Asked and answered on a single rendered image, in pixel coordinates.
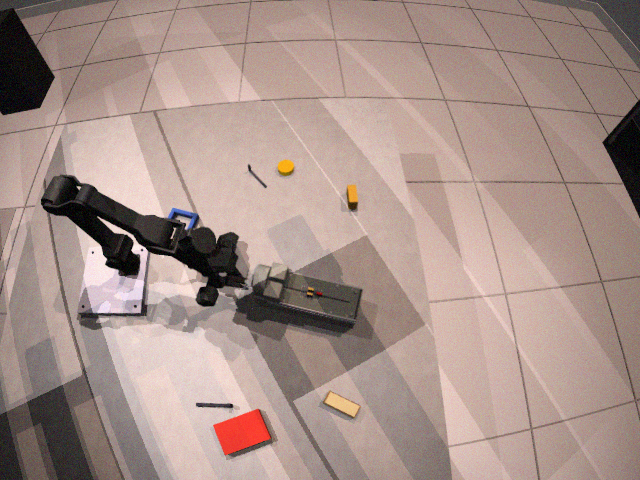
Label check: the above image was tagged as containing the red flat rectangular block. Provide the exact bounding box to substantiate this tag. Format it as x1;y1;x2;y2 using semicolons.
213;409;272;455

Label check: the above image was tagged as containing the blue c-clamp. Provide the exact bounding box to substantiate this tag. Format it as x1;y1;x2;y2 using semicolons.
168;208;199;230

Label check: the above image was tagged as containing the short yellow cylinder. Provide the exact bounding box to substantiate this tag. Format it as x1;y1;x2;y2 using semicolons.
278;160;293;176

